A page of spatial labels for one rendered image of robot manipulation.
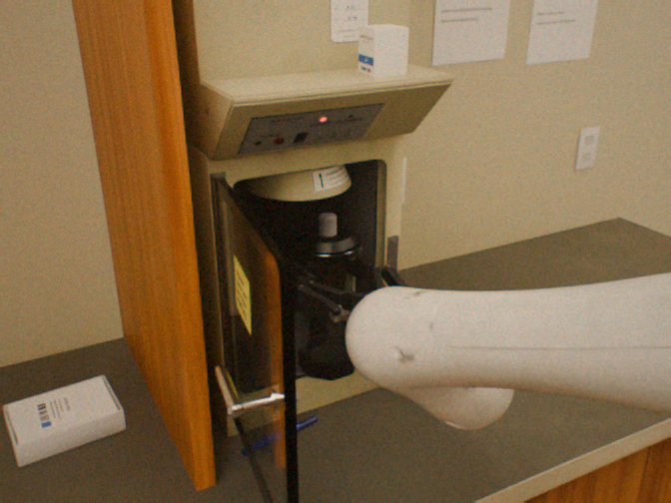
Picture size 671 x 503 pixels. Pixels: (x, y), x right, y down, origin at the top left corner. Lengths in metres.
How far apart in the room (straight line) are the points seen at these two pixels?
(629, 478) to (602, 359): 0.84
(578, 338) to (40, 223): 1.05
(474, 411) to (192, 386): 0.39
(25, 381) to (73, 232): 0.29
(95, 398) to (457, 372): 0.74
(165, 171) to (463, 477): 0.63
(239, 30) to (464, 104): 0.88
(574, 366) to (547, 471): 0.58
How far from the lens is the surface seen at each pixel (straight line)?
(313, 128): 0.92
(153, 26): 0.80
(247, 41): 0.93
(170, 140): 0.83
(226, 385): 0.81
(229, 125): 0.85
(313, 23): 0.97
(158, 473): 1.12
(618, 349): 0.55
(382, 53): 0.93
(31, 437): 1.19
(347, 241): 1.04
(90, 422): 1.19
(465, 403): 0.77
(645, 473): 1.42
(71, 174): 1.36
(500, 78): 1.76
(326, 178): 1.05
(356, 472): 1.09
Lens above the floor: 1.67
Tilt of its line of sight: 24 degrees down
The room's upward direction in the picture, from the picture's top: straight up
